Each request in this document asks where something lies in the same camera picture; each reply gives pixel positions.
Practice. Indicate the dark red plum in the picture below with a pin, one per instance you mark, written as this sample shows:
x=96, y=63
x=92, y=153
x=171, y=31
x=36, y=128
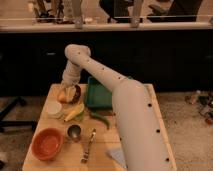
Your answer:
x=77, y=94

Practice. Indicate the white paper cup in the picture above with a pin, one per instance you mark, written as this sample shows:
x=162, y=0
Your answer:
x=54, y=109

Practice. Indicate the green chili pepper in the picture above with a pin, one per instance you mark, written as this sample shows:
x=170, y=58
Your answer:
x=101, y=118

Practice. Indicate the yellow banana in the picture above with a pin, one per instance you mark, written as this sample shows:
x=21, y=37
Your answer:
x=76, y=111

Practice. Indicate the white paper napkin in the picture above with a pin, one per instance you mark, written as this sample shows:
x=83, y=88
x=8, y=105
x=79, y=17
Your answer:
x=117, y=155

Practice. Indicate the black office chair base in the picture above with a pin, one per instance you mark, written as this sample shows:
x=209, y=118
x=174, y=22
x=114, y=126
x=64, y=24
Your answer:
x=7, y=116

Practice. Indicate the small metal cup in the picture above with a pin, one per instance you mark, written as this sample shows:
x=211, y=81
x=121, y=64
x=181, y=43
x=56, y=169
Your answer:
x=74, y=132

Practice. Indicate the red yellow apple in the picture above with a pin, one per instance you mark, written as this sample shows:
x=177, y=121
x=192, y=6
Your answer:
x=66, y=95

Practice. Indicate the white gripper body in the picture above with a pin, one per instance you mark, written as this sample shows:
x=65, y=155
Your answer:
x=71, y=75

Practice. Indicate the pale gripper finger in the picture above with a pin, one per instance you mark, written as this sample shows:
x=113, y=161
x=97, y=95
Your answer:
x=62, y=93
x=71, y=93

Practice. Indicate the orange bowl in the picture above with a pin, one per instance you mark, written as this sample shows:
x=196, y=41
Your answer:
x=47, y=144

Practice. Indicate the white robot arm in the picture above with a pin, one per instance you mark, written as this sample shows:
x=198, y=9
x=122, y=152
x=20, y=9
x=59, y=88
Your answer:
x=141, y=136

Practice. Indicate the dark cabinet counter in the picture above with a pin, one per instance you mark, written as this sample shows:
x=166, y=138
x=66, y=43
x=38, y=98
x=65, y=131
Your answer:
x=172, y=56

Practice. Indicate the metal tongs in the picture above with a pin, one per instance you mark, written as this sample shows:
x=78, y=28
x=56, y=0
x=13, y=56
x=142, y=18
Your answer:
x=86, y=152

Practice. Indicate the green plastic tray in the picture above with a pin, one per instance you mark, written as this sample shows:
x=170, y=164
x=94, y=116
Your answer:
x=97, y=96

